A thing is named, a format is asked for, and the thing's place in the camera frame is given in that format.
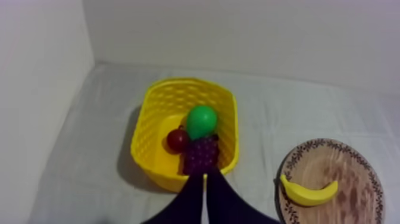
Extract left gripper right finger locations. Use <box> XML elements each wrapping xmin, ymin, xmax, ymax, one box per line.
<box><xmin>206</xmin><ymin>167</ymin><xmax>280</xmax><ymax>224</ymax></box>

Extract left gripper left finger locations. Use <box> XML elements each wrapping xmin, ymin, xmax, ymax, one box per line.
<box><xmin>141</xmin><ymin>172</ymin><xmax>205</xmax><ymax>224</ymax></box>

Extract yellow plastic basket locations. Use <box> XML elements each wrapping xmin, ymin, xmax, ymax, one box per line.
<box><xmin>130</xmin><ymin>77</ymin><xmax>240</xmax><ymax>193</ymax></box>

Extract yellow toy banana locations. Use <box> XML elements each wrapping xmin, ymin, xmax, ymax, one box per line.
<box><xmin>280</xmin><ymin>174</ymin><xmax>339</xmax><ymax>207</ymax></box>

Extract round wooden board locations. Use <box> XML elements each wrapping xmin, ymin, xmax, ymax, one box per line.
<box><xmin>274</xmin><ymin>138</ymin><xmax>385</xmax><ymax>224</ymax></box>

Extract purple toy grapes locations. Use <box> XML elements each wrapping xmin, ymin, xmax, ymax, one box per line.
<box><xmin>182</xmin><ymin>134</ymin><xmax>220</xmax><ymax>176</ymax></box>

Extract small red fruit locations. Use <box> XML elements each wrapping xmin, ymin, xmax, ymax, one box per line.
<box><xmin>166</xmin><ymin>125</ymin><xmax>190</xmax><ymax>154</ymax></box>

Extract green toy pear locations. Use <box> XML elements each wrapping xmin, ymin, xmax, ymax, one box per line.
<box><xmin>186</xmin><ymin>105</ymin><xmax>218</xmax><ymax>141</ymax></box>

